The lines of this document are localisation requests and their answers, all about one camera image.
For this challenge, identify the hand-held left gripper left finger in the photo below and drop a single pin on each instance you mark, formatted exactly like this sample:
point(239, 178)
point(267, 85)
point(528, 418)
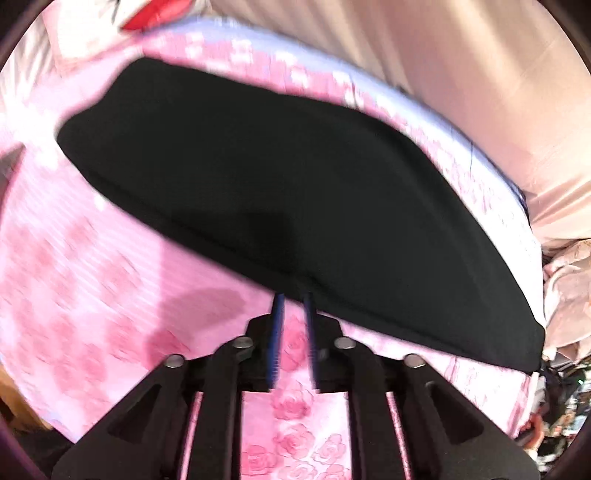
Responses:
point(276, 344)

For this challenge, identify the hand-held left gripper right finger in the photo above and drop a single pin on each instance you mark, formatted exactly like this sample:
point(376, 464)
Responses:
point(311, 341)

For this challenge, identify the black pants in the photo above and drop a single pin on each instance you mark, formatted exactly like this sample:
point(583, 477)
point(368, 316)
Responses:
point(277, 184)

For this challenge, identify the pink floral bed sheet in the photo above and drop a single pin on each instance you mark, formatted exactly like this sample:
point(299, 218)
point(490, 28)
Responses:
point(92, 277)

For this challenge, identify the pile of mixed clutter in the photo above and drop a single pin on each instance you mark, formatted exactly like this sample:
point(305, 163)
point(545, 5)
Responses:
point(558, 406)

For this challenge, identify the crumpled beige cloth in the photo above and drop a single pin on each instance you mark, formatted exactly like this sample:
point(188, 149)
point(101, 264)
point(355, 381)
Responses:
point(569, 286)

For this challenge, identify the wooden furniture edge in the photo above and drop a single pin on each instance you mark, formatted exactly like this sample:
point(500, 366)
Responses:
point(14, 399)

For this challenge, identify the beige curtain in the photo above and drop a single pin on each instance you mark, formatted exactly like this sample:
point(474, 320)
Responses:
point(461, 69)

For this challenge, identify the white pillow with red print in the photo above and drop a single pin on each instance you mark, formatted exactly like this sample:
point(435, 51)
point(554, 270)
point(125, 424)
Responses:
point(92, 44)

